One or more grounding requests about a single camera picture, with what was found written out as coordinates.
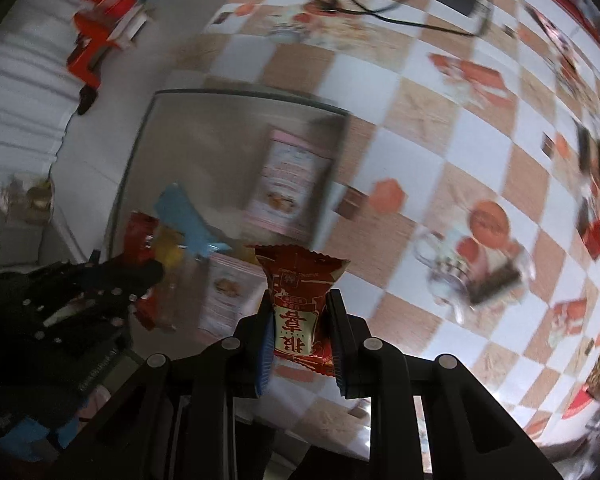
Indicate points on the red gold-print snack packet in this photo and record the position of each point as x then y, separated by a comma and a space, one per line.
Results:
300, 305

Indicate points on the long red snack packet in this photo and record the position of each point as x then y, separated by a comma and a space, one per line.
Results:
139, 237

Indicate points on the clear cookie packet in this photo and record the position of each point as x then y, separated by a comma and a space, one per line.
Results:
227, 290

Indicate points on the pink cookie packet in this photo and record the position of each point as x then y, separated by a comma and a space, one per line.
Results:
285, 180

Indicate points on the dark bar in clear wrapper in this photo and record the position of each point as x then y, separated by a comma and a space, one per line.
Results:
495, 281

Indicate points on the pile of assorted snack packets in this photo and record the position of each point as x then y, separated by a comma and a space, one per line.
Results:
597, 237

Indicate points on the blue cloth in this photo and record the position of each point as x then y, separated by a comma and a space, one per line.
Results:
25, 437

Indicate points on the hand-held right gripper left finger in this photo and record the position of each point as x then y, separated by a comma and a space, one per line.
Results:
263, 345

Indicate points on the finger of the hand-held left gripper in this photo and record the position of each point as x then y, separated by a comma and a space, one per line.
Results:
135, 272

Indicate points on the red clamp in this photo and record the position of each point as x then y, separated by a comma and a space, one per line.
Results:
87, 62

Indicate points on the yellow snack packet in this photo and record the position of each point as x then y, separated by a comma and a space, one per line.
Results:
170, 255

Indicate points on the grey tray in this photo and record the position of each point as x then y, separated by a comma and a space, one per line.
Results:
205, 150

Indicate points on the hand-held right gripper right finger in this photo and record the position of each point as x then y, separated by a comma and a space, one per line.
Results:
338, 345

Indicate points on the light blue snack packet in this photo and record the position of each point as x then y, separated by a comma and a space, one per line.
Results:
187, 222

